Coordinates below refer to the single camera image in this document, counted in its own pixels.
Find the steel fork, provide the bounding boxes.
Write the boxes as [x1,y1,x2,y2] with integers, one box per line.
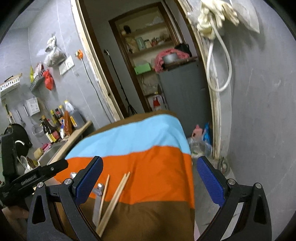
[92,183,104,227]

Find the yellow sponge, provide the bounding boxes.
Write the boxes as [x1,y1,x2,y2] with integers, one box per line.
[34,148,44,160]

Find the stainless steel sink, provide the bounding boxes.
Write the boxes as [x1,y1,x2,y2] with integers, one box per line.
[38,141,67,167]

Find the black wok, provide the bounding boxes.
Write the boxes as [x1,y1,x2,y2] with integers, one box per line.
[4,123,33,157]

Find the wooden chopstick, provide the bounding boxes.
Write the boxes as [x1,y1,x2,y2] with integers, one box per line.
[95,173,128,235]
[96,171,131,237]
[97,174,110,227]

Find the dark soy sauce bottle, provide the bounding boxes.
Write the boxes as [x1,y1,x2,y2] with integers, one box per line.
[41,115,60,143]

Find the orange-brown spice packet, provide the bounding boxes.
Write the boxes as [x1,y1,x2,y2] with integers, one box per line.
[64,111,73,136]

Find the large vinegar jug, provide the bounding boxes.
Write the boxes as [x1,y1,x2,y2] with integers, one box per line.
[64,100,85,129]

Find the striped blue orange brown cloth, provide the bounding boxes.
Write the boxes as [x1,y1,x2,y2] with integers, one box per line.
[55,110,195,240]

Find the red plastic bag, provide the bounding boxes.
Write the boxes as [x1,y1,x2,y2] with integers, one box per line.
[43,70,54,91]

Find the hanging bag of dried goods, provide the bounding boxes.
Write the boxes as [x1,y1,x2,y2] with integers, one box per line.
[44,35,66,67]

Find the grey cabinet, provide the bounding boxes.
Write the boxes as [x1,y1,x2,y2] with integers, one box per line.
[158,61,212,137]

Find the green box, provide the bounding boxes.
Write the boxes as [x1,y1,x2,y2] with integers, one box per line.
[134,63,152,75]

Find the small metal pot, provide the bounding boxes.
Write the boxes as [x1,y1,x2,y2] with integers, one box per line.
[162,52,179,65]

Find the pink red cloth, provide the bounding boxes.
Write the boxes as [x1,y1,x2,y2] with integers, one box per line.
[154,48,190,73]

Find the cream rubber gloves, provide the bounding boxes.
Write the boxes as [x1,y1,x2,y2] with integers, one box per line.
[197,1,239,40]

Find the wire mesh strainer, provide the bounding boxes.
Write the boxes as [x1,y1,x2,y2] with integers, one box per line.
[23,105,44,138]

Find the white wall box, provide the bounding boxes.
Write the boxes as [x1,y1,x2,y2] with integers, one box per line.
[26,97,40,116]

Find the grey wall shelf rack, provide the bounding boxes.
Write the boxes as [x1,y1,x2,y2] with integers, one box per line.
[30,70,45,91]

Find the white wall socket panel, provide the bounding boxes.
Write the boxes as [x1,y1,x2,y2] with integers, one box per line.
[59,56,75,76]

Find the clear plastic bag on wall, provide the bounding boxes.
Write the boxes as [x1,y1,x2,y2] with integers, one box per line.
[231,0,260,34]

